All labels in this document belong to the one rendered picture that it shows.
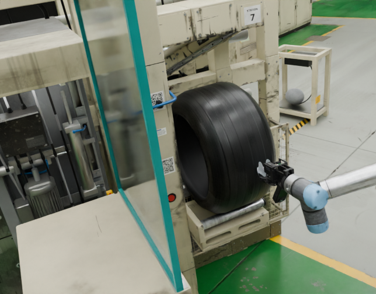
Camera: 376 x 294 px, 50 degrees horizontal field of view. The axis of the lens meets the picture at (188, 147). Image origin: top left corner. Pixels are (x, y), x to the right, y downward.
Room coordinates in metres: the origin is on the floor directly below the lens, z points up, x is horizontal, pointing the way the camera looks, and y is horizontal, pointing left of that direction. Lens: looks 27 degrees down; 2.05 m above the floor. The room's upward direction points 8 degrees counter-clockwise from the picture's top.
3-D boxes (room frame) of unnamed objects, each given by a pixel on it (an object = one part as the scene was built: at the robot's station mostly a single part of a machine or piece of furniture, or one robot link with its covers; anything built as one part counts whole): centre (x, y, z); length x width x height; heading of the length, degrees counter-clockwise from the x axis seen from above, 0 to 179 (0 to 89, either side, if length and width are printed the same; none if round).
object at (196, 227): (1.56, 0.06, 0.90); 0.40 x 0.03 x 0.10; 21
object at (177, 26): (1.95, -0.12, 1.71); 0.61 x 0.25 x 0.15; 111
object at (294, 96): (4.39, -1.37, 0.40); 0.60 x 0.35 x 0.80; 43
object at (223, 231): (1.49, -0.16, 0.84); 0.36 x 0.09 x 0.06; 111
